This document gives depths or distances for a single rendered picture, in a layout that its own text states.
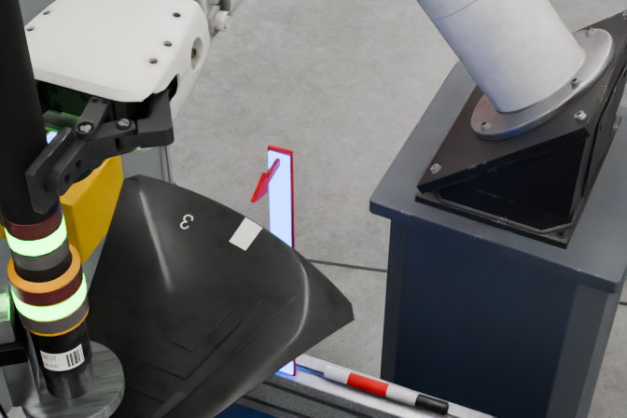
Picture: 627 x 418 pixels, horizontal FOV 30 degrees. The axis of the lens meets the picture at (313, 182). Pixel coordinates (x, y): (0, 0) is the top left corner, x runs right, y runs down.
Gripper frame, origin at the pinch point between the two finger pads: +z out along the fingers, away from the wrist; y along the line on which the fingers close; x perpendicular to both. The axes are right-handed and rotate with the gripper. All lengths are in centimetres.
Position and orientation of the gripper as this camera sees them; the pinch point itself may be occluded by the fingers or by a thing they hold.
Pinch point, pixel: (18, 160)
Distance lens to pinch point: 66.5
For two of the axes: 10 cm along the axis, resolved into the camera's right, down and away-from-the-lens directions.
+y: -9.3, -2.6, 2.7
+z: -3.8, 6.3, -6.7
